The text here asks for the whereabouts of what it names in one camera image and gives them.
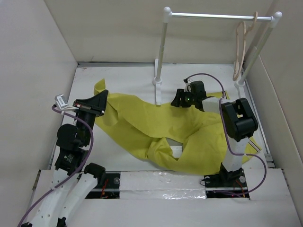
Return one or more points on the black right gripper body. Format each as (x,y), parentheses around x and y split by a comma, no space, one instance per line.
(190,99)

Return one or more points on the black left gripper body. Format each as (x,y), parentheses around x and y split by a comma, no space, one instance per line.
(88,116)

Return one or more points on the yellow trousers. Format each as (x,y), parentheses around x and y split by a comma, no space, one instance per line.
(179,139)

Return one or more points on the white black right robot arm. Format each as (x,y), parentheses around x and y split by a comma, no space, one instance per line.
(239,123)

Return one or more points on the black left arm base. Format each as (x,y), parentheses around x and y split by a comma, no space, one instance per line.
(110,189)

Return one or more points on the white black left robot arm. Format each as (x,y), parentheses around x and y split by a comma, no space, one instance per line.
(73,178)

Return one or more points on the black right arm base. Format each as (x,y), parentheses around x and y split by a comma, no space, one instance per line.
(214,188)

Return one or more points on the beige wooden hanger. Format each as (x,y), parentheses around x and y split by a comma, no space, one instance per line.
(241,35)

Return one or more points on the white clothes rack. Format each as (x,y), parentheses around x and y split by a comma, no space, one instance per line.
(196,38)

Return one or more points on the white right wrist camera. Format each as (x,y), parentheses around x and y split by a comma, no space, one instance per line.
(188,85)

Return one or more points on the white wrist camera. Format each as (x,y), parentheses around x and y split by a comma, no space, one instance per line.
(188,85)
(62,104)

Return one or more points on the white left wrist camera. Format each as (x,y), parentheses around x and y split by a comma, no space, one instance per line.
(62,104)

